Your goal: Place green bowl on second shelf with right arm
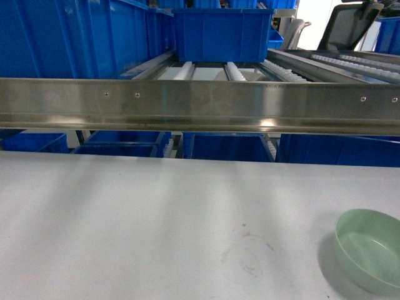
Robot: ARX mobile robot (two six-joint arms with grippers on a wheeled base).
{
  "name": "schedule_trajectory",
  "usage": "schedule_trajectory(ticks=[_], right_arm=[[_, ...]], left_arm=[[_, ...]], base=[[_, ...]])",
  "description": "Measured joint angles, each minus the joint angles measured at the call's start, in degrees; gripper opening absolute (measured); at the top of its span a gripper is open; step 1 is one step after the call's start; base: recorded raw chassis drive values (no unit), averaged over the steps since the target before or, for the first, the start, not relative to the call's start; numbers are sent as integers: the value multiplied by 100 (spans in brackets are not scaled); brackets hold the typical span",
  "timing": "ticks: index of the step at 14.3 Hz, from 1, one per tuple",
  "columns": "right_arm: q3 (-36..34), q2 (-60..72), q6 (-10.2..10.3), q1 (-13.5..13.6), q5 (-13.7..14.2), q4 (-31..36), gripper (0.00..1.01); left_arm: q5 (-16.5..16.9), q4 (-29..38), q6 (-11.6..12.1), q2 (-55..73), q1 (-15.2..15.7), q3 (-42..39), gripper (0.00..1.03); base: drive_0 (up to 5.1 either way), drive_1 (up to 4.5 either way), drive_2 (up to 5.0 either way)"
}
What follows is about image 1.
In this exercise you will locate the light green bowl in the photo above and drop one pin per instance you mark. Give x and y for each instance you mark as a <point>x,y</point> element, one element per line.
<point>366,245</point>

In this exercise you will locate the large blue bin on shelf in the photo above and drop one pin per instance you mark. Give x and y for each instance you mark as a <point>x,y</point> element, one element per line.
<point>81,39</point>

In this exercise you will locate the blue bin lower centre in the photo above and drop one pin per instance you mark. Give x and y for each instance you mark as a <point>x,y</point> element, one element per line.
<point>224,146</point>

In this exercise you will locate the white roller track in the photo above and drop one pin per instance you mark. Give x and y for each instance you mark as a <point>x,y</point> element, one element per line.
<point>233,73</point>
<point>186,72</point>

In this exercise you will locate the white roller track right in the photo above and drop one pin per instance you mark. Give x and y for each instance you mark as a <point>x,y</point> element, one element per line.
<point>233,73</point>

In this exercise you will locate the blue bin lower left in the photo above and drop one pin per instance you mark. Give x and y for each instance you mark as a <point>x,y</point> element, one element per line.
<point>148,144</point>

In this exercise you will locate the blue bin centre on rollers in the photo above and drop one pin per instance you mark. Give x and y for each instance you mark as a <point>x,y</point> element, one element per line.
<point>222,35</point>

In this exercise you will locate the blue bin lower right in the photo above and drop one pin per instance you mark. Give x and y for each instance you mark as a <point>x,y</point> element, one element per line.
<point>377,151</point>

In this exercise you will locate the grey office chair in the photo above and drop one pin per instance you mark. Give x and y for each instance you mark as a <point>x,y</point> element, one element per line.
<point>348,23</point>

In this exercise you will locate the stainless steel shelf front rail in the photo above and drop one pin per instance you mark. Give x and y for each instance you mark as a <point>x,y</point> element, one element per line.
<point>232,106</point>

